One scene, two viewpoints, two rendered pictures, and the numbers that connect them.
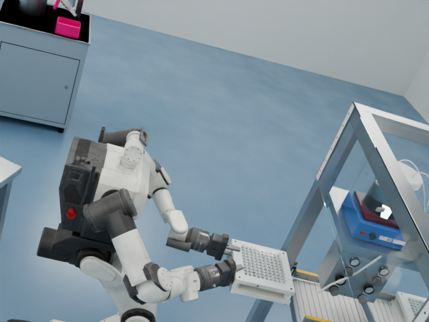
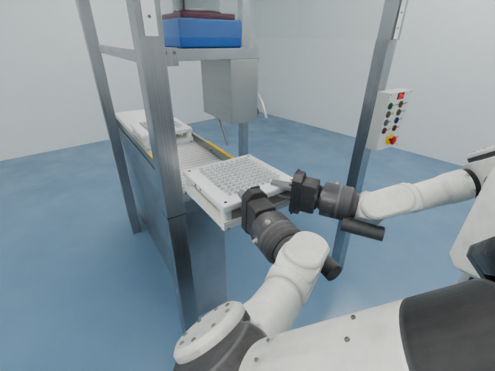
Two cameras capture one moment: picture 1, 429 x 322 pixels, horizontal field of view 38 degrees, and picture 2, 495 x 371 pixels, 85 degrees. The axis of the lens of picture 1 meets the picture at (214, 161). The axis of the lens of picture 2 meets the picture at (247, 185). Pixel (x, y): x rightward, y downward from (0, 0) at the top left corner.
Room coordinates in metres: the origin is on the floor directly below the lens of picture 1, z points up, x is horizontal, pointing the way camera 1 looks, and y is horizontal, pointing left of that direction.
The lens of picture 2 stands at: (2.22, 0.34, 1.30)
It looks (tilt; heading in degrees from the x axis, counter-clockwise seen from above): 28 degrees down; 249
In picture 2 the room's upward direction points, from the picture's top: straight up
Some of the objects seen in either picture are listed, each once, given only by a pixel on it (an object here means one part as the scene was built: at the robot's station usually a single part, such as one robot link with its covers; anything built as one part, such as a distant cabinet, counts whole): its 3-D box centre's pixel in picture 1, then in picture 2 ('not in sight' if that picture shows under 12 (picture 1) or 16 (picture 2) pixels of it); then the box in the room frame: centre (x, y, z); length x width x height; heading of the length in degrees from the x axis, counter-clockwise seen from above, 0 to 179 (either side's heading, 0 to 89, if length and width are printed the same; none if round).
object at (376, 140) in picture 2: not in sight; (387, 119); (1.17, -0.59, 0.97); 0.17 x 0.06 x 0.26; 12
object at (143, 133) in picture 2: not in sight; (160, 127); (2.15, -1.10, 0.89); 0.25 x 0.24 x 0.02; 12
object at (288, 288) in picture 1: (261, 266); (239, 178); (1.99, -0.33, 0.94); 0.25 x 0.24 x 0.02; 13
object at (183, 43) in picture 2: not in sight; (199, 31); (2.01, -0.64, 1.32); 0.21 x 0.20 x 0.09; 12
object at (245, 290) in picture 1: (257, 275); (239, 192); (1.99, -0.33, 0.89); 0.24 x 0.24 x 0.02; 13
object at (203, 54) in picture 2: not in sight; (168, 51); (2.10, -0.80, 1.25); 0.62 x 0.38 x 0.04; 102
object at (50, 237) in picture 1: (78, 243); not in sight; (1.82, 0.37, 0.85); 0.28 x 0.13 x 0.18; 103
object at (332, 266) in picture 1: (356, 268); (228, 87); (1.92, -0.64, 1.14); 0.22 x 0.11 x 0.20; 102
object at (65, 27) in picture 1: (67, 27); not in sight; (3.92, 1.27, 0.80); 0.16 x 0.12 x 0.09; 110
